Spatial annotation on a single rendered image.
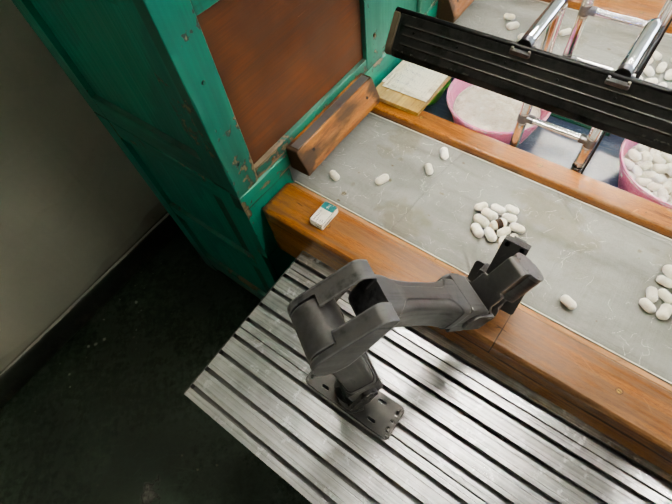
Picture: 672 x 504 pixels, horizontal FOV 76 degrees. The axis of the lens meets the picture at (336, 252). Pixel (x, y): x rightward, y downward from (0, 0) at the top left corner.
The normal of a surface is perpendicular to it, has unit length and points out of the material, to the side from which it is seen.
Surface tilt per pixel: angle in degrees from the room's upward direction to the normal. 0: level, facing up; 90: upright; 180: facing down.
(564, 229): 0
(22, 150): 90
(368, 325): 20
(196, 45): 90
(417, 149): 0
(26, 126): 90
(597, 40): 0
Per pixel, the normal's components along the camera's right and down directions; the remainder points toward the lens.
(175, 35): 0.79, 0.47
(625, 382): -0.11, -0.51
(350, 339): -0.41, -0.35
